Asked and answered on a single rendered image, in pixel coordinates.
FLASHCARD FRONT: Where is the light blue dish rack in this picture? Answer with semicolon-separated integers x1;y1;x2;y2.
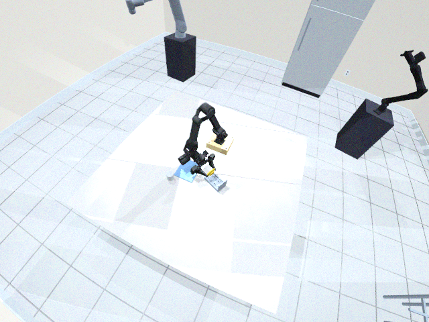
204;173;228;192

